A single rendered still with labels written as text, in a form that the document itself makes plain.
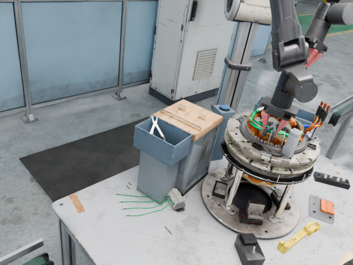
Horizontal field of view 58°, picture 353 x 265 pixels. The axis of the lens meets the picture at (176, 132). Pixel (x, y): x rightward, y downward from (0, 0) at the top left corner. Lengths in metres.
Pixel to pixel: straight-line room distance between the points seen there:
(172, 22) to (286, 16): 2.53
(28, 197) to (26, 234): 0.31
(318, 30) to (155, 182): 0.72
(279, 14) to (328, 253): 0.82
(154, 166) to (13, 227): 1.30
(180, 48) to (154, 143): 2.30
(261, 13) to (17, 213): 1.83
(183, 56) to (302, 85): 2.53
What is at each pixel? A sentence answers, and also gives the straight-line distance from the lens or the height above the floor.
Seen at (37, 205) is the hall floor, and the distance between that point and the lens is 2.32.
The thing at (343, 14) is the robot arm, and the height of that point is 1.51.
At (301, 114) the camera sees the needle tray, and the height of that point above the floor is 1.04.
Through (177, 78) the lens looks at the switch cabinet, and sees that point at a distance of 3.39.
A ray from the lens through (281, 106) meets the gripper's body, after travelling 0.92.
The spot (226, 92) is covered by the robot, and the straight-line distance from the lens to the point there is 1.52.
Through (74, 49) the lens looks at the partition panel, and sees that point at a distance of 3.15.
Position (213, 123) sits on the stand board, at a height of 1.06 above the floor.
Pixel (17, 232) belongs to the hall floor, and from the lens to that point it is 2.19.
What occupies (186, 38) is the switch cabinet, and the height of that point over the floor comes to 0.79.
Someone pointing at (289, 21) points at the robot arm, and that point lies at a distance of 0.86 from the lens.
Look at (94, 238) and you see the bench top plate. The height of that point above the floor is 0.78.
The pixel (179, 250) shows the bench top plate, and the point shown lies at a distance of 1.08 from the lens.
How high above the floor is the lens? 1.62
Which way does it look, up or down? 32 degrees down
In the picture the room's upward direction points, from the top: 10 degrees clockwise
